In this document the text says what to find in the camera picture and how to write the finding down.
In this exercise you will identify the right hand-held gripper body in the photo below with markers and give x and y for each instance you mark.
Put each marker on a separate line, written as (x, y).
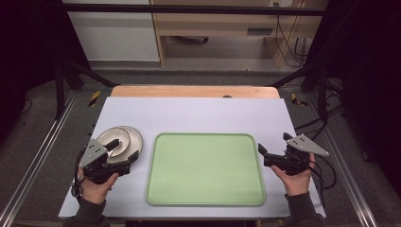
(296, 159)

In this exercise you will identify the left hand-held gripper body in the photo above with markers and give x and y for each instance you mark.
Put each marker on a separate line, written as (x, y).
(94, 154)

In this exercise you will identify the small white plate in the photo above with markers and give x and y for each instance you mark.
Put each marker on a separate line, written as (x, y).
(110, 135)

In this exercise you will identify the large white plate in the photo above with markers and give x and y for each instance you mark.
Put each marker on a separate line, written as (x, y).
(136, 140)

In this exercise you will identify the person's right hand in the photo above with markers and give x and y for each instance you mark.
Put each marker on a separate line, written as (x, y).
(298, 184)

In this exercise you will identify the person's left hand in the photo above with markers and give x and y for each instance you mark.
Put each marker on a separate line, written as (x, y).
(94, 192)

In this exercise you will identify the yellow black tape strip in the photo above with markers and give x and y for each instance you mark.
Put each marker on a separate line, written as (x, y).
(94, 97)
(296, 100)

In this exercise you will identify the black metal stand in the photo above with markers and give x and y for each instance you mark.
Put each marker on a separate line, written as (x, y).
(321, 91)
(60, 85)

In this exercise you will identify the green tray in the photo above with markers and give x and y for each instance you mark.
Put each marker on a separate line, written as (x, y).
(205, 170)

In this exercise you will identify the white table sheet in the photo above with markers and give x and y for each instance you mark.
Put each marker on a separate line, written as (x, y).
(201, 115)

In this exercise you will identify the white cabinet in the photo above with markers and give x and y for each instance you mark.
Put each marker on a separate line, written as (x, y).
(113, 34)

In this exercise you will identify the dark curtain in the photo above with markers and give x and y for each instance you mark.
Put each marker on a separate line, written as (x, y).
(369, 63)
(28, 41)

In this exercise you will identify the wooden desk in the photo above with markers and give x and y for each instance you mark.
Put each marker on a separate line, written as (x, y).
(217, 26)

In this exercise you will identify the aluminium floor rail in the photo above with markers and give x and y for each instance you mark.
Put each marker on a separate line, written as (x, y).
(38, 151)
(343, 170)

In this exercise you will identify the black metal frame bar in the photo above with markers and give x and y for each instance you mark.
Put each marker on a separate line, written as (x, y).
(189, 9)

